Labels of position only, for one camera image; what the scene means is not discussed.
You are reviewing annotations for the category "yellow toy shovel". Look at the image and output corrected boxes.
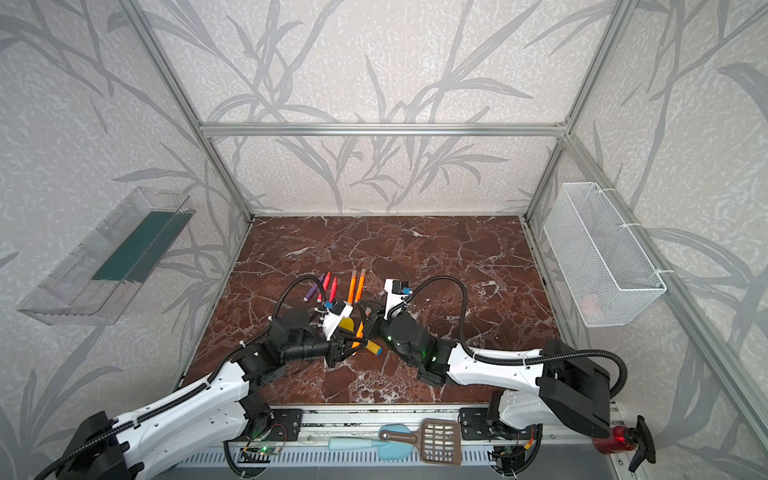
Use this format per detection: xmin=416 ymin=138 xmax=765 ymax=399
xmin=339 ymin=317 xmax=382 ymax=356

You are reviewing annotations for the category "pink marker pen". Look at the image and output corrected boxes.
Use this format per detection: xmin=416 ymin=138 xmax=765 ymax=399
xmin=317 ymin=271 xmax=332 ymax=303

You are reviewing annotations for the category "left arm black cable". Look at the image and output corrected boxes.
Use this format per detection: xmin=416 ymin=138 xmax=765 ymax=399
xmin=32 ymin=274 xmax=328 ymax=480

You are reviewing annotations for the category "aluminium cage frame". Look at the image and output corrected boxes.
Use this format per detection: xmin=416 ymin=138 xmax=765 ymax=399
xmin=118 ymin=1 xmax=767 ymax=448

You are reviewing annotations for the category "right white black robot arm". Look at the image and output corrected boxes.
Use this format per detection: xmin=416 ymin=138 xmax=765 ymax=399
xmin=364 ymin=302 xmax=611 ymax=438

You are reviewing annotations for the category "red marker pen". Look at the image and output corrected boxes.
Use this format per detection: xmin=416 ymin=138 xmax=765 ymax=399
xmin=328 ymin=277 xmax=338 ymax=302

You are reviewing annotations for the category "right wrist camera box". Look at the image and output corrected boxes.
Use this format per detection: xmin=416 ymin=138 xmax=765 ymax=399
xmin=384 ymin=279 xmax=412 ymax=320

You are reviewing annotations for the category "small circuit board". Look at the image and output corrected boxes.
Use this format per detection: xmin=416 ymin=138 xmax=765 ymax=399
xmin=240 ymin=445 xmax=282 ymax=463

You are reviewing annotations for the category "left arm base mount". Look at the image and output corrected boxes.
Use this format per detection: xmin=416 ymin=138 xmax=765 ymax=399
xmin=239 ymin=392 xmax=304 ymax=442

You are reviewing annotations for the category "clear plastic wall tray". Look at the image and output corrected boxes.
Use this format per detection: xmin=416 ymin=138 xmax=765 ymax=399
xmin=18 ymin=187 xmax=196 ymax=326

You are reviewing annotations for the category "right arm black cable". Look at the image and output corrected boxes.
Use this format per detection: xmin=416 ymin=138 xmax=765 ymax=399
xmin=389 ymin=275 xmax=629 ymax=398

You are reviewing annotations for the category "purple marker pen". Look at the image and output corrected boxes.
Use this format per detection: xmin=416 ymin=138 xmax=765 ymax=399
xmin=303 ymin=274 xmax=326 ymax=302

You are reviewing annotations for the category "light blue silicone spatula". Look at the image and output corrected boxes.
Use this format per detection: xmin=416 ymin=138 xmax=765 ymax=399
xmin=328 ymin=437 xmax=414 ymax=461

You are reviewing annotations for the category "brown slotted spatula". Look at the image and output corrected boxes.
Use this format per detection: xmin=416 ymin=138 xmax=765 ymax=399
xmin=379 ymin=419 xmax=462 ymax=466

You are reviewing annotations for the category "aluminium front rail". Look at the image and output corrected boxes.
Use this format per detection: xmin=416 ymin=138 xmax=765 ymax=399
xmin=138 ymin=404 xmax=595 ymax=479

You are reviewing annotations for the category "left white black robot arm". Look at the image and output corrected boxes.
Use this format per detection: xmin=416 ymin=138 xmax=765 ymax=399
xmin=38 ymin=302 xmax=353 ymax=479

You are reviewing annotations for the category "orange marker pen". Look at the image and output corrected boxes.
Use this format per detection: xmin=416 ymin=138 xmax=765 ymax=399
xmin=354 ymin=268 xmax=366 ymax=303
xmin=352 ymin=321 xmax=364 ymax=349
xmin=347 ymin=269 xmax=357 ymax=305

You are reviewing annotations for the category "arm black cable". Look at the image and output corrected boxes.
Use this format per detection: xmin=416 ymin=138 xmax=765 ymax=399
xmin=389 ymin=275 xmax=629 ymax=398
xmin=32 ymin=274 xmax=328 ymax=480

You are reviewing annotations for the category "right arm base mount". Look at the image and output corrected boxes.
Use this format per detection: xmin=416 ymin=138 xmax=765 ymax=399
xmin=458 ymin=391 xmax=543 ymax=440

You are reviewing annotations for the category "white wire mesh basket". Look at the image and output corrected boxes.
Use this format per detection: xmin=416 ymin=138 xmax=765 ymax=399
xmin=544 ymin=182 xmax=667 ymax=328

